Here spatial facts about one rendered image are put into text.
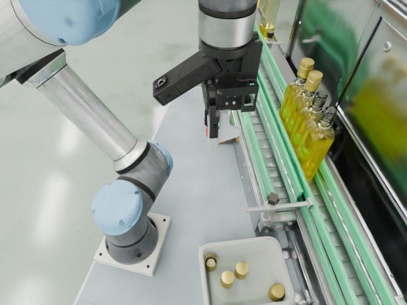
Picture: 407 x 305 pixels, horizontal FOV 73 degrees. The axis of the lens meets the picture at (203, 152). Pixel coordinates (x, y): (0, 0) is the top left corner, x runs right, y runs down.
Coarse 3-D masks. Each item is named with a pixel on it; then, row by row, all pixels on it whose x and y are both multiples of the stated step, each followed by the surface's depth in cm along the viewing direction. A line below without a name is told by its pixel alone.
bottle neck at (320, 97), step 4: (320, 92) 68; (324, 92) 68; (316, 96) 68; (320, 96) 69; (324, 96) 68; (316, 100) 68; (320, 100) 68; (324, 100) 68; (312, 104) 70; (316, 104) 69; (320, 104) 68; (324, 104) 69; (312, 108) 71; (316, 108) 70; (320, 108) 70; (316, 112) 70
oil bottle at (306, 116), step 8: (304, 112) 73; (312, 112) 71; (320, 112) 71; (296, 120) 77; (304, 120) 72; (312, 120) 71; (296, 128) 78; (304, 128) 73; (296, 136) 78; (296, 144) 79
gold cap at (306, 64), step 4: (304, 60) 74; (308, 60) 74; (312, 60) 74; (300, 64) 74; (304, 64) 73; (308, 64) 72; (312, 64) 73; (300, 68) 74; (304, 68) 74; (308, 68) 73; (312, 68) 74; (300, 72) 75; (304, 72) 74; (308, 72) 74; (300, 76) 76; (304, 76) 75
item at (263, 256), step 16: (240, 240) 75; (256, 240) 75; (272, 240) 75; (224, 256) 79; (240, 256) 80; (256, 256) 80; (272, 256) 78; (208, 272) 77; (256, 272) 77; (272, 272) 77; (288, 272) 70; (208, 288) 74; (224, 288) 74; (240, 288) 74; (256, 288) 74; (288, 288) 68; (208, 304) 66; (224, 304) 72; (240, 304) 72; (256, 304) 72; (272, 304) 65; (288, 304) 66
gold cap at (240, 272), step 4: (240, 264) 74; (244, 264) 74; (236, 268) 73; (240, 268) 73; (244, 268) 73; (236, 272) 74; (240, 272) 73; (244, 272) 73; (236, 276) 75; (240, 276) 73; (244, 276) 74
